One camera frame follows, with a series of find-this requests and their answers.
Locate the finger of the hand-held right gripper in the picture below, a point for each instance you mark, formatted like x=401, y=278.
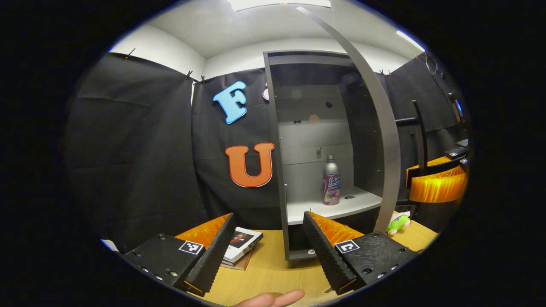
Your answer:
x=431, y=163
x=439, y=187

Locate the beige cabinet door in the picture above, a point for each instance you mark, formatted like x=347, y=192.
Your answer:
x=389, y=136

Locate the small blue screen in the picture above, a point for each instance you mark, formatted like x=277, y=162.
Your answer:
x=458, y=106

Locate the black backdrop cloth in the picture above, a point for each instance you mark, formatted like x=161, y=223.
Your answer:
x=128, y=149

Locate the grey cabinet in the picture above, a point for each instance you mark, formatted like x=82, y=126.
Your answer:
x=315, y=132

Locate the silver bottle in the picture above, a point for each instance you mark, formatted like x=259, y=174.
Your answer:
x=331, y=181

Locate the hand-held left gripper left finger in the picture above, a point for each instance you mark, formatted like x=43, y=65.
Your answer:
x=213, y=256

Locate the small plush toy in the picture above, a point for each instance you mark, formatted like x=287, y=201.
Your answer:
x=398, y=222

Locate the dark-spined book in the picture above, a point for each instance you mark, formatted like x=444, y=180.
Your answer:
x=239, y=261

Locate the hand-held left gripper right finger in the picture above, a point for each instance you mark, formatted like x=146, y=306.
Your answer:
x=326, y=256

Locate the ceiling light panel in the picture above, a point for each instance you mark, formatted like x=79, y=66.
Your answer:
x=277, y=4
x=410, y=40

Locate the white cabinet shelf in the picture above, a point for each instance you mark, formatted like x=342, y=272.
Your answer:
x=332, y=209

